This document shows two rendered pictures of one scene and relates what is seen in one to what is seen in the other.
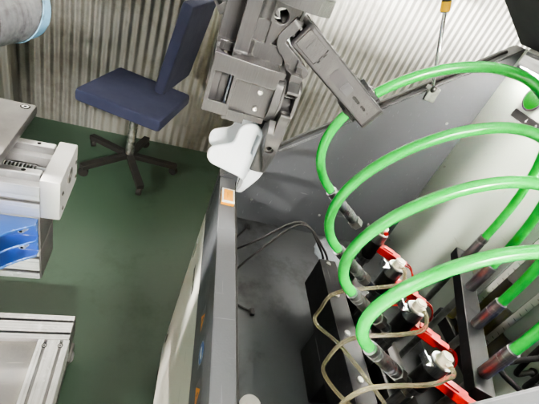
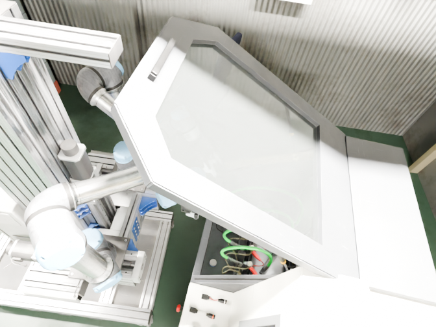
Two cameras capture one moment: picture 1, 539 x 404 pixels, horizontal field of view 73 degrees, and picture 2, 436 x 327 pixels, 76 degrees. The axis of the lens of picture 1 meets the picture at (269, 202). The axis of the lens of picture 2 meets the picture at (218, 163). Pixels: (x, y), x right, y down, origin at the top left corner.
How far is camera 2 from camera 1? 1.02 m
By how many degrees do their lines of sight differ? 25
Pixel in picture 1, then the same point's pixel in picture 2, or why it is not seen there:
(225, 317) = (205, 237)
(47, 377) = (164, 235)
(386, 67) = (366, 54)
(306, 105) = (307, 82)
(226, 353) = (203, 248)
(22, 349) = (156, 223)
